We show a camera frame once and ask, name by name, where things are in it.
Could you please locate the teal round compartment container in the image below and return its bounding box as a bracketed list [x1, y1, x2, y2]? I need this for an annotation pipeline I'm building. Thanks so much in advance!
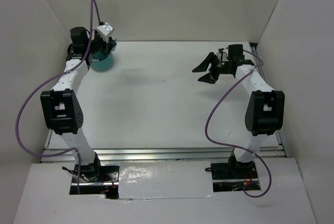
[90, 52, 114, 72]

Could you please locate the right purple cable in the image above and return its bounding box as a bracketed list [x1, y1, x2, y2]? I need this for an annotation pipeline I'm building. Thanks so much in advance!
[205, 49, 272, 198]

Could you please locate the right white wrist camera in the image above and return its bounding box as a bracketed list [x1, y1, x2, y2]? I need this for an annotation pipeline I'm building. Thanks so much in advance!
[216, 48, 229, 61]

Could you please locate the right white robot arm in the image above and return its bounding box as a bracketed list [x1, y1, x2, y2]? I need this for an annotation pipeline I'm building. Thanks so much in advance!
[192, 44, 285, 178]

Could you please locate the aluminium front rail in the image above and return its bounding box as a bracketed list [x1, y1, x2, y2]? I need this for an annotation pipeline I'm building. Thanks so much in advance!
[41, 145, 285, 163]

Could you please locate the purple cable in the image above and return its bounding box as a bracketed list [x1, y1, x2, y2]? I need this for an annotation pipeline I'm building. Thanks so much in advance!
[205, 49, 272, 198]
[15, 0, 104, 195]

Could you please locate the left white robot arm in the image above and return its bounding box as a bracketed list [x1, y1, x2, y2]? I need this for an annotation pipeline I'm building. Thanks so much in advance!
[40, 23, 116, 182]

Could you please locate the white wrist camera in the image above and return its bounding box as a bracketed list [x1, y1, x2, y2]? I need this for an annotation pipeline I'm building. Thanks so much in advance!
[96, 23, 114, 41]
[216, 48, 229, 61]

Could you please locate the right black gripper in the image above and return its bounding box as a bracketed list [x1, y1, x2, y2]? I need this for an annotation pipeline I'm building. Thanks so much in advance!
[193, 52, 230, 84]

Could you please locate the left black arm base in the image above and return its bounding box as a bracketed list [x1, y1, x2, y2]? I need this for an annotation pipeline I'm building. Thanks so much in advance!
[62, 161, 120, 199]

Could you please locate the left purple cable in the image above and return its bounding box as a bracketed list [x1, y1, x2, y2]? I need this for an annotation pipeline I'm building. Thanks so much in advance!
[15, 0, 104, 195]

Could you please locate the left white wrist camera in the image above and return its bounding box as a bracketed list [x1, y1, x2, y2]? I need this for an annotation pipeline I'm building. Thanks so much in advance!
[96, 23, 114, 41]

